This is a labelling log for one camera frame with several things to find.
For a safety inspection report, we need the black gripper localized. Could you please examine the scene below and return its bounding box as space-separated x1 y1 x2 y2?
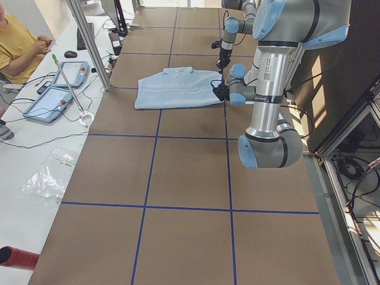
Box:
216 49 232 74
212 82 230 102

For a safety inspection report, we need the light blue button-up shirt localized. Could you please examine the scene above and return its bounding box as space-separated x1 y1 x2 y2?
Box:
134 66 221 109

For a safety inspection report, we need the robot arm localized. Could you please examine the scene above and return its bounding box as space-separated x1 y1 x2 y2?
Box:
213 1 352 168
211 0 257 74

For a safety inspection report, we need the grabber reach tool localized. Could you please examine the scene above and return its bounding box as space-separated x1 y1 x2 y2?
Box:
52 53 94 128

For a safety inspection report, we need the black keyboard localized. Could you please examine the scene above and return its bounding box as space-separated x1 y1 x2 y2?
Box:
76 22 95 51

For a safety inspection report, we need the blue teach pendant far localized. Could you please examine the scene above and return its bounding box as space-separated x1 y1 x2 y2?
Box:
52 61 89 89

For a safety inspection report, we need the blue teach pendant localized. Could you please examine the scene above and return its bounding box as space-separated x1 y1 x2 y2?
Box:
23 87 73 123
52 61 89 89

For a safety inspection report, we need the black computer mouse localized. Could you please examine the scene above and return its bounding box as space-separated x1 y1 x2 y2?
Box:
64 50 78 58

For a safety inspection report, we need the blue teach pendant near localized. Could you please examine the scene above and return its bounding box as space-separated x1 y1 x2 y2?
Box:
23 87 73 123

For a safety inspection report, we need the clear plastic bag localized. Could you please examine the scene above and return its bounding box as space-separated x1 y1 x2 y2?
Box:
18 147 80 211

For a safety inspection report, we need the person in yellow shirt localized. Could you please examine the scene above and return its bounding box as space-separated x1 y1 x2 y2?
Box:
0 0 56 142

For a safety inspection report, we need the red cylinder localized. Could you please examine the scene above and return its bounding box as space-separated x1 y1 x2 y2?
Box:
1 246 40 271

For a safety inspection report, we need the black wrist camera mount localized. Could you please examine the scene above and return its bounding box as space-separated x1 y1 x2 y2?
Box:
211 39 222 49

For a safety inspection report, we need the grey aluminium frame post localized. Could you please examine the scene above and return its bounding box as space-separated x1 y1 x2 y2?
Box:
66 0 111 91

